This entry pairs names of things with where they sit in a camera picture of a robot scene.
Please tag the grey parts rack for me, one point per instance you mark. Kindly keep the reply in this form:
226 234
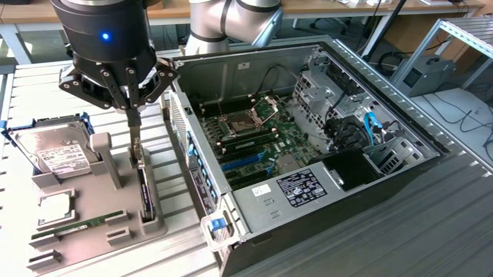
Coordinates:
97 248

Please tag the silver CPU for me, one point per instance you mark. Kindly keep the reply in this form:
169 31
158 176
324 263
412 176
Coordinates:
55 209

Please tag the black star chair base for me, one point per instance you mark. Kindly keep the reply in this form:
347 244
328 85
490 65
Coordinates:
332 21

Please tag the blue card retention clips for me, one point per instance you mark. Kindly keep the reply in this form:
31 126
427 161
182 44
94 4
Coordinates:
210 184

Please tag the grey machine box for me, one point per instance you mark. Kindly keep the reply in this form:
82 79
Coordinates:
424 75

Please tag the grey power supply unit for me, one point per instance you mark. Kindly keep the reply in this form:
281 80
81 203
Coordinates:
266 210

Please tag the blue disk caddy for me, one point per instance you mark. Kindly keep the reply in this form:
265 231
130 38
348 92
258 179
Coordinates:
23 124

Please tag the black RAM stick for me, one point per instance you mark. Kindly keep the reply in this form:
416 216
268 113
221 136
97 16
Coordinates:
246 143

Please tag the CPU socket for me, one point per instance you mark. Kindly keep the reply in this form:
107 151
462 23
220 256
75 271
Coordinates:
238 125

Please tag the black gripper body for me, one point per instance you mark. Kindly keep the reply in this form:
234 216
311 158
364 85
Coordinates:
107 34

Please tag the brown cardboard box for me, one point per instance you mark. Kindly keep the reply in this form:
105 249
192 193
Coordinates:
154 4

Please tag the black slanted pole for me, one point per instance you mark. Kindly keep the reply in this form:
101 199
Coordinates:
385 26

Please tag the wooden desk white frame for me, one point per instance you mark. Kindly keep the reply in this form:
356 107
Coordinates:
23 14
424 8

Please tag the aluminium frame table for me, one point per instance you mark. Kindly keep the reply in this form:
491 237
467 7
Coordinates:
468 31

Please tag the perforated metal drive cage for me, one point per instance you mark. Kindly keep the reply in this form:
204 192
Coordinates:
312 115

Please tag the black air duct box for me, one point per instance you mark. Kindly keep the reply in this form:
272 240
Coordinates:
347 170

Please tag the silver hard disk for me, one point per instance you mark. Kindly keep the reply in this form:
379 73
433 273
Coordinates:
58 150

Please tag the graphics card with metal bracket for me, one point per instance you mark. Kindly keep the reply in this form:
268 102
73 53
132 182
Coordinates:
146 196

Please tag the blue case latch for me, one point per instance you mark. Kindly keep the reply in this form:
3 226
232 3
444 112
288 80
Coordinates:
217 225

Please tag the metal disk bay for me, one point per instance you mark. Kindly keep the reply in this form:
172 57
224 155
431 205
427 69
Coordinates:
389 164

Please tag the black expansion slot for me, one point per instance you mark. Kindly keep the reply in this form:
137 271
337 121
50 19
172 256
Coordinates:
246 174
236 155
250 182

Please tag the metal socket cover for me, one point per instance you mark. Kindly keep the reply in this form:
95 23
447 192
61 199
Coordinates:
266 111

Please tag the open black PC case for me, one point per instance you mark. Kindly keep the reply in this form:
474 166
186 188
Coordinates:
308 231

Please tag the green motherboard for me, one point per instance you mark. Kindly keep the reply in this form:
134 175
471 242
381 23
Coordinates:
287 138

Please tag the blue expansion slot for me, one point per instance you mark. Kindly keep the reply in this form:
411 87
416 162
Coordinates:
241 163

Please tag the green RAM stick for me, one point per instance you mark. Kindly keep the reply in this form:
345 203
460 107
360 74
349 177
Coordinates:
77 228

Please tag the silver chipset heat sink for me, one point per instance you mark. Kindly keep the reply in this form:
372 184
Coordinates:
289 164

